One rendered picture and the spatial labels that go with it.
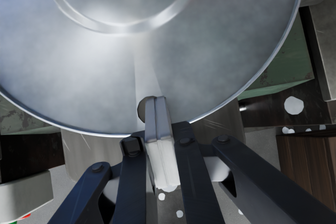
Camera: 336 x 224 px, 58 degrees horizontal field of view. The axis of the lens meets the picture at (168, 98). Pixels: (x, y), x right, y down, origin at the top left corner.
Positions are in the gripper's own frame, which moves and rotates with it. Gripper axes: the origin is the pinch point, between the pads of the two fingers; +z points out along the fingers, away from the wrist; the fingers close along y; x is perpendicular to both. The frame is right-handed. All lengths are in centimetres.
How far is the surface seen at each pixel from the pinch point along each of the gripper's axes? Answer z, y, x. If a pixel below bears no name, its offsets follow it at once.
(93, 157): 3.4, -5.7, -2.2
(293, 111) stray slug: 15.4, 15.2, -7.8
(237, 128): 3.3, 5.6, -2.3
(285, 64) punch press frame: 18.0, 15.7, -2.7
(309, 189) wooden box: 46, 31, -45
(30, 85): 6.0, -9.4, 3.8
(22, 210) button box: 17.3, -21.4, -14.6
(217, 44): 5.9, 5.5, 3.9
